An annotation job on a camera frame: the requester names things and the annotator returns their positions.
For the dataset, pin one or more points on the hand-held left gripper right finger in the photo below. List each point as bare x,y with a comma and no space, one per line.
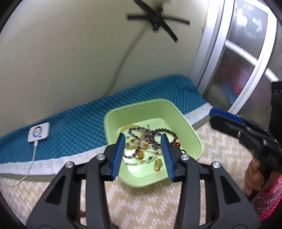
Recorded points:
167,158

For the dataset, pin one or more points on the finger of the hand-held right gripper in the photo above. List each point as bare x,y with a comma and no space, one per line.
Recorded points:
227,122

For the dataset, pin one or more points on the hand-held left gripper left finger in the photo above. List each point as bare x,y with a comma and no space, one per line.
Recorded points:
117,156

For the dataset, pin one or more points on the green plastic basin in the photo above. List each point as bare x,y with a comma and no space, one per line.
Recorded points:
141,176

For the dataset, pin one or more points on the person's right hand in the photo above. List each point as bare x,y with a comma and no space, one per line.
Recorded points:
253,176

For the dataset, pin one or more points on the teal diamond patterned mat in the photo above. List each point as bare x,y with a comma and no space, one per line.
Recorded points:
88,123

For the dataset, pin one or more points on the beige zigzag patterned cloth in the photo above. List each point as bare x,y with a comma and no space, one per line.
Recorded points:
141,204

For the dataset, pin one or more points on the white framed glass door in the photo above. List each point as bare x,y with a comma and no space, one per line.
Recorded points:
238,55

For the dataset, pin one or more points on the black ceiling fan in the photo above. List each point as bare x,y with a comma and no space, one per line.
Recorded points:
158,18

